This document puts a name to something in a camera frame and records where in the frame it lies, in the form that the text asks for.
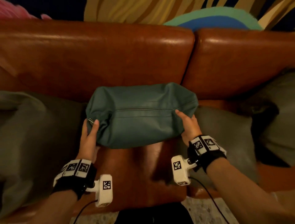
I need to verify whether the person's left hand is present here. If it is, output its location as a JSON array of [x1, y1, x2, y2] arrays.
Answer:
[[76, 119, 101, 164]]

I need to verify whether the person's right hand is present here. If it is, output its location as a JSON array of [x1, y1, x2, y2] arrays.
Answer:
[[175, 110, 203, 146]]

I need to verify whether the grey cushion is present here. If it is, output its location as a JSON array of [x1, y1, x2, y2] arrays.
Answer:
[[0, 90, 87, 218], [251, 70, 295, 168], [175, 106, 260, 189]]

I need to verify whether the teal cushion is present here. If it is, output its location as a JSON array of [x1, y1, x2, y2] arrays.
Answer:
[[85, 82, 199, 149]]

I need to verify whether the brown leather sofa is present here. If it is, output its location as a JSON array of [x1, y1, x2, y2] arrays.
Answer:
[[0, 18, 295, 224]]

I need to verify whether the person's right forearm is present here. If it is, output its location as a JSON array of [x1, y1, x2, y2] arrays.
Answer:
[[206, 158, 295, 224]]

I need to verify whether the black marker wristband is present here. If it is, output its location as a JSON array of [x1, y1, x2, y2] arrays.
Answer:
[[52, 158, 97, 200], [187, 135, 227, 174]]

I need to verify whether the patterned grey rug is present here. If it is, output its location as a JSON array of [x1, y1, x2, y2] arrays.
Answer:
[[70, 196, 233, 224]]

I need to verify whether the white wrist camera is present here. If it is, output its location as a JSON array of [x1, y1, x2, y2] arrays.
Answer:
[[85, 174, 114, 208], [171, 155, 198, 186]]

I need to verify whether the black cable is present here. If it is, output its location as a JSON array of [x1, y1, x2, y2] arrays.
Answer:
[[189, 176, 230, 224], [73, 199, 98, 224]]

